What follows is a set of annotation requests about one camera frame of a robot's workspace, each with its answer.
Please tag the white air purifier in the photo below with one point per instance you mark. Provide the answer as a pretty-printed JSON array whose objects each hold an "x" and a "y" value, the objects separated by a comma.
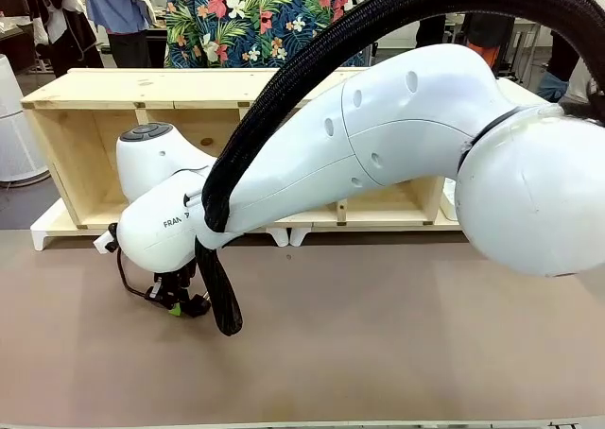
[{"x": 19, "y": 126}]

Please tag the person in black white clothes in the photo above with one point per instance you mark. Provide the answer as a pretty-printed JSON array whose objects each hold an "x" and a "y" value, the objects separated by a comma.
[{"x": 61, "y": 27}]

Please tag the person in floral shirt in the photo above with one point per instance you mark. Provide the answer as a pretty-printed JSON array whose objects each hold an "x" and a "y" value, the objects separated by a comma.
[{"x": 236, "y": 18}]

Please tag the person in grey shirt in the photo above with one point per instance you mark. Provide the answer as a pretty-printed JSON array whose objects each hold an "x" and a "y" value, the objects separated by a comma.
[{"x": 553, "y": 86}]

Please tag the person in blue shirt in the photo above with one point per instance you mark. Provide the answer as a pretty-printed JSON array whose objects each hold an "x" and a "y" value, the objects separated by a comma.
[{"x": 120, "y": 8}]

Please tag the light wooden shelf unit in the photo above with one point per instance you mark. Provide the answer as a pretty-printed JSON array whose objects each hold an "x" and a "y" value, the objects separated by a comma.
[{"x": 94, "y": 89}]

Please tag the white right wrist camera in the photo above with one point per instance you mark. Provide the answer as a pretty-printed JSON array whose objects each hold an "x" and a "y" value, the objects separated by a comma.
[{"x": 101, "y": 245}]

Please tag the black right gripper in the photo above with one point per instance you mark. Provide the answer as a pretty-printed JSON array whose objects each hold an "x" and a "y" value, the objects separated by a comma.
[{"x": 177, "y": 280}]

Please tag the person in orange trousers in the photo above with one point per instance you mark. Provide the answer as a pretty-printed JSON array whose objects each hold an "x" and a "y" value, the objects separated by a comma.
[{"x": 487, "y": 53}]

